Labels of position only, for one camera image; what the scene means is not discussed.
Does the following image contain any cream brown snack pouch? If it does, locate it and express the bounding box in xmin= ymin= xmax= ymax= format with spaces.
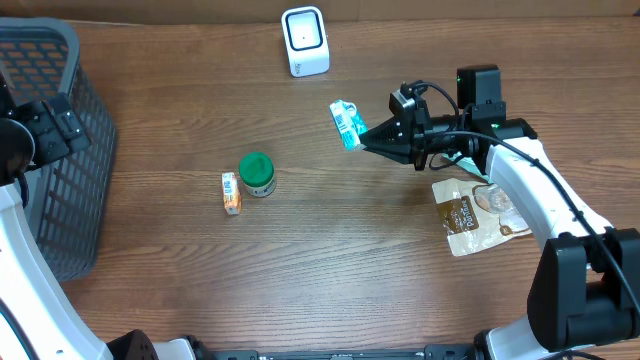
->
xmin=432 ymin=178 xmax=531 ymax=257

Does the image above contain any teal snack packet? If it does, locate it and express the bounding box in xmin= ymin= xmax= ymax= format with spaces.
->
xmin=456 ymin=157 xmax=489 ymax=182

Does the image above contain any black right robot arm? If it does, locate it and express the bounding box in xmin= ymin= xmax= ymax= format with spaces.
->
xmin=360 ymin=65 xmax=639 ymax=359

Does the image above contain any small orange carton box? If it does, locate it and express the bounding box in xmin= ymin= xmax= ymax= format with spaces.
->
xmin=221 ymin=172 xmax=242 ymax=215

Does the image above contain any white barcode scanner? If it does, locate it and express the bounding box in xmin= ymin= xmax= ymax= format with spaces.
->
xmin=281 ymin=6 xmax=330 ymax=78

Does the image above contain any small teal tissue pack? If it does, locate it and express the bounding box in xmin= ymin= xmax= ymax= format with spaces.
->
xmin=329 ymin=100 xmax=368 ymax=151

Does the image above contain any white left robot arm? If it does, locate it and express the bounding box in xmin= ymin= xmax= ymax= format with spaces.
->
xmin=1 ymin=93 xmax=196 ymax=360

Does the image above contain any green lid seasoning jar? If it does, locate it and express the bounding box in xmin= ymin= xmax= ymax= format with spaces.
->
xmin=238 ymin=152 xmax=276 ymax=197

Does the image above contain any grey plastic mesh basket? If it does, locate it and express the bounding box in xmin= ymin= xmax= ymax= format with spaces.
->
xmin=1 ymin=17 xmax=118 ymax=282

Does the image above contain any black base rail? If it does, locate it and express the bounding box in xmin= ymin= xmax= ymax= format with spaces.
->
xmin=212 ymin=344 xmax=485 ymax=360

